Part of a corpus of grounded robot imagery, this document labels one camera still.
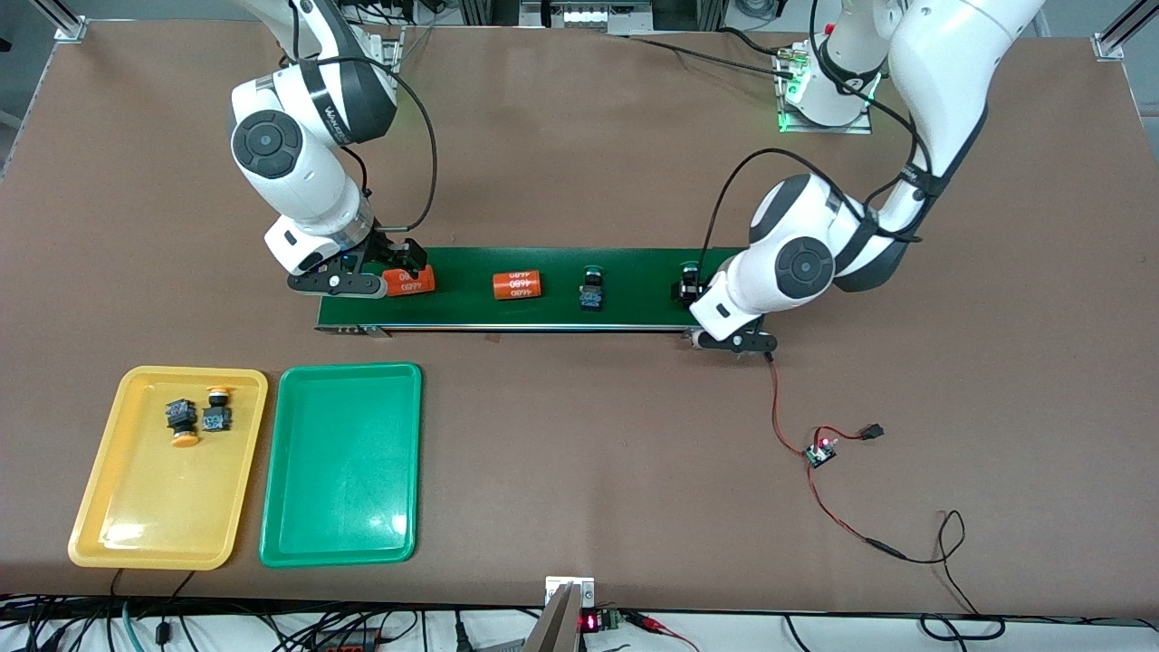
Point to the red digit display module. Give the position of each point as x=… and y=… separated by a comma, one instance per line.
x=590, y=622

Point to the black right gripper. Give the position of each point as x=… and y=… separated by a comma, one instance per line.
x=387, y=251

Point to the green belt conveyor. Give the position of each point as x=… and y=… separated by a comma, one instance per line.
x=561, y=308

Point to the green plastic tray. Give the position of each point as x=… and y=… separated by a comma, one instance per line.
x=340, y=471

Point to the red clip lead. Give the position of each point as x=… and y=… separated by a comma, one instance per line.
x=647, y=621

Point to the yellow plastic tray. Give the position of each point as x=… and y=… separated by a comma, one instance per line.
x=167, y=507

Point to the red power strip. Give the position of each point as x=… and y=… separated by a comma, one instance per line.
x=349, y=646

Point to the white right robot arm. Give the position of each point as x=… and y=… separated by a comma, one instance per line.
x=308, y=181

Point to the small motor controller board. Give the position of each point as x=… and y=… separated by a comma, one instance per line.
x=821, y=451

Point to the orange cylinder printed 4680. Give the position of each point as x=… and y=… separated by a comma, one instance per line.
x=517, y=284

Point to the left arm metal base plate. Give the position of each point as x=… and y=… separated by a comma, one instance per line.
x=815, y=129

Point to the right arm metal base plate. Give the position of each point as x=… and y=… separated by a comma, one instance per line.
x=395, y=45

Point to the green mushroom pushbutton switch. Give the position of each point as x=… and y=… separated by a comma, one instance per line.
x=691, y=269
x=593, y=294

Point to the orange cylinder printed 4650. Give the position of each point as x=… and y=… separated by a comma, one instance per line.
x=416, y=285

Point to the yellow pushbutton green-marked block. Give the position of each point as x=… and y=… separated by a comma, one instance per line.
x=217, y=418

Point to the grey metal camera bracket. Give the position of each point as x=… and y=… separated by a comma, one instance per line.
x=557, y=625

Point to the aluminium frame rack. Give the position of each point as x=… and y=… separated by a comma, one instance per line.
x=589, y=16

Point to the aluminium corner post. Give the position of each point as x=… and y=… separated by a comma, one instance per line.
x=71, y=29
x=1109, y=41

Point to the black plug with red lead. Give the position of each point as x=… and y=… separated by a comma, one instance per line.
x=872, y=432

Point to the yellow pushbutton red-marked block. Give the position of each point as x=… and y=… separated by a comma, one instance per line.
x=181, y=417

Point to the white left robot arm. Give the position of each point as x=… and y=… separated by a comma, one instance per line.
x=942, y=72

